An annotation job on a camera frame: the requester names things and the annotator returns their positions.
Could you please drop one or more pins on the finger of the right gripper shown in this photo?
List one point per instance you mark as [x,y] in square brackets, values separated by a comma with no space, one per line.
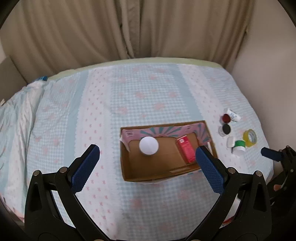
[271,154]

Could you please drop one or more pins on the white pill bottle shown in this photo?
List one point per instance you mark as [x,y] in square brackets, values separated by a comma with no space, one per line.
[233,115]

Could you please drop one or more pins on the yellow tape roll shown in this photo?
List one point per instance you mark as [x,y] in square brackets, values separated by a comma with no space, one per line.
[250,138]

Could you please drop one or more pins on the checkered floral bed sheet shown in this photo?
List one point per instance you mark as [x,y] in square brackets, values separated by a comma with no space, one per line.
[47,124]

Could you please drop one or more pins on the white lidded jar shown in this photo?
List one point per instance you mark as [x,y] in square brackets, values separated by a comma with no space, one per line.
[149,146]

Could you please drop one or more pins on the red carton box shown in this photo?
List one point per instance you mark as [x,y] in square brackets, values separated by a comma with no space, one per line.
[186,149]

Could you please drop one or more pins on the brown cardboard box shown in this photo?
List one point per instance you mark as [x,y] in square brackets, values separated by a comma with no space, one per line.
[167,162]

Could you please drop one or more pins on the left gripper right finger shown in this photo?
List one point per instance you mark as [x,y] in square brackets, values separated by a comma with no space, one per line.
[242,210]

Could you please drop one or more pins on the green lidded jar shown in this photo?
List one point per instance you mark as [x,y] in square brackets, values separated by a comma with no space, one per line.
[239,148]

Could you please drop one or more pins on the person right hand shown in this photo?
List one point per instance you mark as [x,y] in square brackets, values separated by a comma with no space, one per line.
[277,187]

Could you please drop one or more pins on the beige curtain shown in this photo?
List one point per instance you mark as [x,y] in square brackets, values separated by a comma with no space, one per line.
[47,37]

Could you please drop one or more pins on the white earbuds case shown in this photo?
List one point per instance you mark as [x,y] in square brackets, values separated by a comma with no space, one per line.
[230,142]

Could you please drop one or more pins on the black lidded jar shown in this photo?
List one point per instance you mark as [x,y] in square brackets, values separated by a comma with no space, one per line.
[224,130]

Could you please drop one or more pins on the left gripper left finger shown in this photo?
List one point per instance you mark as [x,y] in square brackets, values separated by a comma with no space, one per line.
[52,210]

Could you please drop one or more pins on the red lidded jar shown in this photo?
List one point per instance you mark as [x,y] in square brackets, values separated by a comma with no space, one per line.
[225,118]

